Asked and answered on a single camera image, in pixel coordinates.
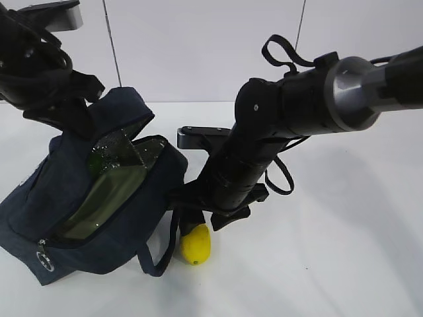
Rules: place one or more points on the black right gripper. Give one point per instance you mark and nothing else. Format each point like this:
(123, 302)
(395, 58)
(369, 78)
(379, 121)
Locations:
(225, 187)

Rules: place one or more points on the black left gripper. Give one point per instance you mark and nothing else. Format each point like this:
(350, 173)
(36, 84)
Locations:
(57, 97)

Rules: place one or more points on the yellow lemon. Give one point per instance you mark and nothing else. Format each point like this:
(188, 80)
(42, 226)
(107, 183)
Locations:
(195, 247)

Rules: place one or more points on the green lid glass container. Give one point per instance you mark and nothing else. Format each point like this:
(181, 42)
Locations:
(109, 193)

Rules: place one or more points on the dark navy lunch bag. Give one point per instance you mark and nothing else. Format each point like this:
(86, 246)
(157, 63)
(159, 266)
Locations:
(144, 227)

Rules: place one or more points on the green cucumber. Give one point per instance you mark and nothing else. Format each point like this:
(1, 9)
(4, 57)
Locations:
(107, 155)

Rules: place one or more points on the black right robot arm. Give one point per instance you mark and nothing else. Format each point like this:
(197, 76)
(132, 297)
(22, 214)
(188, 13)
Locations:
(336, 95)

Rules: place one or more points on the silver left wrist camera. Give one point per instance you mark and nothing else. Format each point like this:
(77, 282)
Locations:
(59, 16)

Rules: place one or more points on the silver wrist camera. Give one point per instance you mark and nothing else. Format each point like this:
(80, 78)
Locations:
(59, 16)
(204, 138)

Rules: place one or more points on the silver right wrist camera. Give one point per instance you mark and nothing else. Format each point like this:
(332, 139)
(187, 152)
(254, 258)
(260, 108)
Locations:
(204, 138)

